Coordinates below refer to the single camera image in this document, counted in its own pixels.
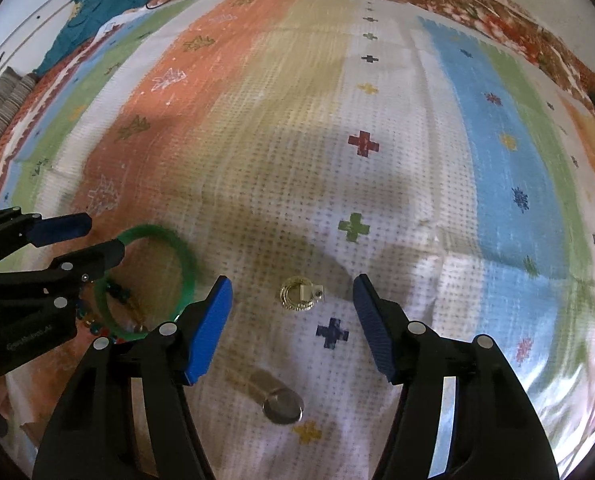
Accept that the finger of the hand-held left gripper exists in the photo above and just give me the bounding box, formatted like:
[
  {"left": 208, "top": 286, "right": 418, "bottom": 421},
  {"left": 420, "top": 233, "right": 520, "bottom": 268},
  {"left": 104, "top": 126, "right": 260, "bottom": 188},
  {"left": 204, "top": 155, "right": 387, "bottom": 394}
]
[
  {"left": 0, "top": 239, "right": 127, "bottom": 307},
  {"left": 0, "top": 208, "right": 93, "bottom": 264}
]

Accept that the gold ring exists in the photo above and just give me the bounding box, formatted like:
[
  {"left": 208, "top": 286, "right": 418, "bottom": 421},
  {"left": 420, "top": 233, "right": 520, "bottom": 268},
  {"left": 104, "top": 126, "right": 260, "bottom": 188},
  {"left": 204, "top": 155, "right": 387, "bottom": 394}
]
[{"left": 278, "top": 276, "right": 325, "bottom": 314}]

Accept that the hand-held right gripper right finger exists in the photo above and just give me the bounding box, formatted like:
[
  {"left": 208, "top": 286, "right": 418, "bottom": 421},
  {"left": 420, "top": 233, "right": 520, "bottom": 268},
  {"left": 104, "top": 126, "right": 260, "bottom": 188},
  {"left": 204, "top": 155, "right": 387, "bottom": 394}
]
[{"left": 352, "top": 273, "right": 561, "bottom": 480}]

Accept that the green bangle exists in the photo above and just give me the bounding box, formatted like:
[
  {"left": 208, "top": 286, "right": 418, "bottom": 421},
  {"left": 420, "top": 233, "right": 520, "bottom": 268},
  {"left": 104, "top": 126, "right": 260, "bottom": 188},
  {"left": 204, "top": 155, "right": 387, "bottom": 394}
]
[{"left": 94, "top": 224, "right": 198, "bottom": 342}]

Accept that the colourful striped cloth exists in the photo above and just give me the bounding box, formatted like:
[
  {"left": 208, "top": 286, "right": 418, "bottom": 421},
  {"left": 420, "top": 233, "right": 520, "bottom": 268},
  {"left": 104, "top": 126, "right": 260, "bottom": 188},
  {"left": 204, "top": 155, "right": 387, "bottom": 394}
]
[{"left": 0, "top": 0, "right": 595, "bottom": 480}]

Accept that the multicolour bead bracelet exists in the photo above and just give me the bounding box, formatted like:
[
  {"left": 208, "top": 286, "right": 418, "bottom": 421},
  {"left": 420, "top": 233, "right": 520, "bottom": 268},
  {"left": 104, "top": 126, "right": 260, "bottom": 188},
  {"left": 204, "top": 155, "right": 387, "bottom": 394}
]
[{"left": 74, "top": 300, "right": 111, "bottom": 339}]

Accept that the teal garment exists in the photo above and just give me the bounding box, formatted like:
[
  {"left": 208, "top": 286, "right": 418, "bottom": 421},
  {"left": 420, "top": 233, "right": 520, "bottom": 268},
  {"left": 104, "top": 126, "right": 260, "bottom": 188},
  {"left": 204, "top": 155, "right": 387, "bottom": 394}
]
[{"left": 32, "top": 0, "right": 171, "bottom": 77}]

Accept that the amber bead bracelet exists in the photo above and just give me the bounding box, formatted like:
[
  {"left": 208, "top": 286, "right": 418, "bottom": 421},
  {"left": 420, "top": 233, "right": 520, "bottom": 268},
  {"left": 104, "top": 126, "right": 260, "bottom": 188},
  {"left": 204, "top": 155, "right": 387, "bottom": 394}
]
[{"left": 104, "top": 280, "right": 149, "bottom": 334}]

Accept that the white bed headboard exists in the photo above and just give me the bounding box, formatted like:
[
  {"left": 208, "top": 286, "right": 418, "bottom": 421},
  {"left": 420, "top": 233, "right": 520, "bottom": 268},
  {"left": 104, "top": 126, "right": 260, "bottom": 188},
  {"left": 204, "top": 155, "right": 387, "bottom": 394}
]
[{"left": 0, "top": 0, "right": 78, "bottom": 97}]

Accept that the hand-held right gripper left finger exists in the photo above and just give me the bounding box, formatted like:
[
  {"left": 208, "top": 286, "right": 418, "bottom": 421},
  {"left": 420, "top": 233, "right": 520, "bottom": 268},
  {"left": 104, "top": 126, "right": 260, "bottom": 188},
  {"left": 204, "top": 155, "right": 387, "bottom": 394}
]
[{"left": 31, "top": 275, "right": 234, "bottom": 480}]

